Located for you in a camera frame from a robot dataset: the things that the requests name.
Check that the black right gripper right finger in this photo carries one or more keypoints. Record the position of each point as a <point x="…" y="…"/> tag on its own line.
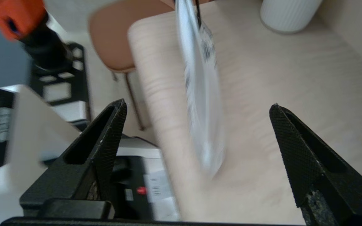
<point x="303" y="163"/>

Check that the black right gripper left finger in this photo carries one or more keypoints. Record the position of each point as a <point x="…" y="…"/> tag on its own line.
<point x="83" y="175"/>

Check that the white horse print pouch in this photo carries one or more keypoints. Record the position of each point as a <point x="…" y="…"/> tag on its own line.
<point x="204" y="103"/>

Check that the silver black robot base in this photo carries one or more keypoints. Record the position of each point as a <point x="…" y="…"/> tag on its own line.
<point x="42" y="131"/>

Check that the beige wooden desk shelf unit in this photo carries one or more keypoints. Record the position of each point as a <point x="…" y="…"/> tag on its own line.
<point x="294" y="78"/>

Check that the pink chair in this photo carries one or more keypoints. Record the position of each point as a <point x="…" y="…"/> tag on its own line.
<point x="112" y="37"/>

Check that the white ribbed ceramic mug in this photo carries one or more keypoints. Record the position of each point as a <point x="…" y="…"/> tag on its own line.
<point x="289" y="14"/>

